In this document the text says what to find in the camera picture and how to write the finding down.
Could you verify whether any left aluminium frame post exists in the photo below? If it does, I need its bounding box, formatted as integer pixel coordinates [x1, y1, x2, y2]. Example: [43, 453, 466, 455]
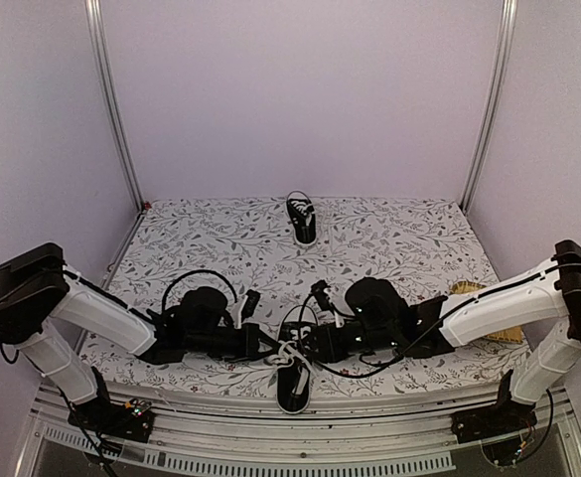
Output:
[84, 0, 145, 213]

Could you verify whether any right aluminium frame post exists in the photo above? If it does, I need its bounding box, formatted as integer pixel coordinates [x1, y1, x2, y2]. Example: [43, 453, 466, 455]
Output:
[459, 0, 518, 216]

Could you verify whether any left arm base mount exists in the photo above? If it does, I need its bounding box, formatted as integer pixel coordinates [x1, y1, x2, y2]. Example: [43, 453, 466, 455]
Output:
[68, 368, 156, 443]

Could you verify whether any floral patterned table mat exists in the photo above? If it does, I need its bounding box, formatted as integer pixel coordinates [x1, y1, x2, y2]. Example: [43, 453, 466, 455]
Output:
[79, 197, 529, 402]

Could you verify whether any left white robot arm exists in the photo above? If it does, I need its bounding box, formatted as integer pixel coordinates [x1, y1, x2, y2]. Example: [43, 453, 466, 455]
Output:
[0, 242, 280, 431]

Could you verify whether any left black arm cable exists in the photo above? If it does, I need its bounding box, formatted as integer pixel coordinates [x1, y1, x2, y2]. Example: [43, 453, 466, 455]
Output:
[160, 269, 239, 319]

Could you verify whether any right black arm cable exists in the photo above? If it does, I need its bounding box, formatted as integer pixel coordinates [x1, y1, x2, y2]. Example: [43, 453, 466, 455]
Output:
[299, 292, 445, 378]

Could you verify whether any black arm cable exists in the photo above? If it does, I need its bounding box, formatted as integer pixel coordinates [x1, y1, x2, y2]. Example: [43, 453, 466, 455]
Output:
[160, 269, 239, 319]
[299, 292, 445, 378]

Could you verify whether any woven bamboo tray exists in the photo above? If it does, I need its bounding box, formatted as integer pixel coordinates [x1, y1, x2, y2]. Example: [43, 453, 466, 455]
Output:
[450, 280, 523, 344]

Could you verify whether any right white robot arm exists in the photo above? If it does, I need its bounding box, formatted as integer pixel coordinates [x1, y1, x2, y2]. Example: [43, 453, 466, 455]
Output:
[310, 240, 581, 433]

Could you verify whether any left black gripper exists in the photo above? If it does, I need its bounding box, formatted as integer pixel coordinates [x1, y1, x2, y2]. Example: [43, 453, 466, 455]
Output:
[186, 322, 282, 364]

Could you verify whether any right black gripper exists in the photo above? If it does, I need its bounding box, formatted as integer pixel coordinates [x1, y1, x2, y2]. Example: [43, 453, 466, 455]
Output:
[296, 322, 397, 366]

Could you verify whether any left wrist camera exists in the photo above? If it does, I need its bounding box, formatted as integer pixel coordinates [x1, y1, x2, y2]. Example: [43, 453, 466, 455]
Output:
[235, 289, 261, 329]

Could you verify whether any black canvas sneaker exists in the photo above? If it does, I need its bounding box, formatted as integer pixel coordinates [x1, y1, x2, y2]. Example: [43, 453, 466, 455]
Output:
[266, 305, 318, 414]
[285, 191, 317, 246]

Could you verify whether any aluminium frame post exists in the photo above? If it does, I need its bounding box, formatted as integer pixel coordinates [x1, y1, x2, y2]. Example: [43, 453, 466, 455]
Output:
[84, 0, 145, 213]
[459, 0, 518, 216]

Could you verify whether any front aluminium rail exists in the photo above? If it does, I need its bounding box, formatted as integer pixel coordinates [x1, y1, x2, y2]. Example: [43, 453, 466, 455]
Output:
[21, 382, 581, 476]

